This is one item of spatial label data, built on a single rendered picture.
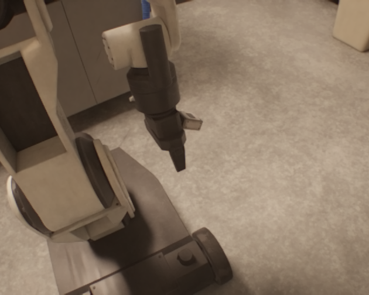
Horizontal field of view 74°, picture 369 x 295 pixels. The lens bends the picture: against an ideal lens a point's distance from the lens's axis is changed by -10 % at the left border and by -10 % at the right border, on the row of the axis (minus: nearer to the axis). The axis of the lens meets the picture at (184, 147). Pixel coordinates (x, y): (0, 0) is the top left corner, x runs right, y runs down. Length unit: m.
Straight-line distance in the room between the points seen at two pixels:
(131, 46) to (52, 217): 0.31
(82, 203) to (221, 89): 1.30
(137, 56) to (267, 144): 1.02
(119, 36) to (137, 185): 0.68
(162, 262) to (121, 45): 0.64
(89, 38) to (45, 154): 0.90
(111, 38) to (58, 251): 0.75
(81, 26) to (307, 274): 1.33
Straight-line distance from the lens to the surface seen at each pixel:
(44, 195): 0.47
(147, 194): 0.99
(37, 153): 0.46
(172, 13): 0.45
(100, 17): 1.27
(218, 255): 0.86
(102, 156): 0.48
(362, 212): 1.31
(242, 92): 1.64
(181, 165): 0.55
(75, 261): 0.96
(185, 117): 0.54
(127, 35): 0.44
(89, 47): 1.30
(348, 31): 2.38
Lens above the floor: 1.01
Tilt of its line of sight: 50 degrees down
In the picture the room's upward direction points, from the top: 5 degrees counter-clockwise
